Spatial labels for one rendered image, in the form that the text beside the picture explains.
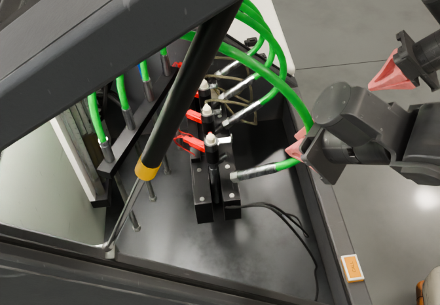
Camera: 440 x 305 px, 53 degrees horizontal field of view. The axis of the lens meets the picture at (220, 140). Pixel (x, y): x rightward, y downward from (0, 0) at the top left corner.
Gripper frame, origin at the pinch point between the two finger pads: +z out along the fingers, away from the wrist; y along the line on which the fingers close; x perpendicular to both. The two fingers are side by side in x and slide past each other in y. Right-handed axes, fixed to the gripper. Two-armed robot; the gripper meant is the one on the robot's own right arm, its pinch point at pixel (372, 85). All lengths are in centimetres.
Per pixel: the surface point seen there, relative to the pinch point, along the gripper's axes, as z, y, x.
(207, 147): 28.2, 13.2, 9.1
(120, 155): 41.6, 24.3, 11.8
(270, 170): 15.2, 8.6, 17.6
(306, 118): 2.3, 14.8, 18.0
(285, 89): 1.3, 20.3, 17.5
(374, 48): 60, -113, -176
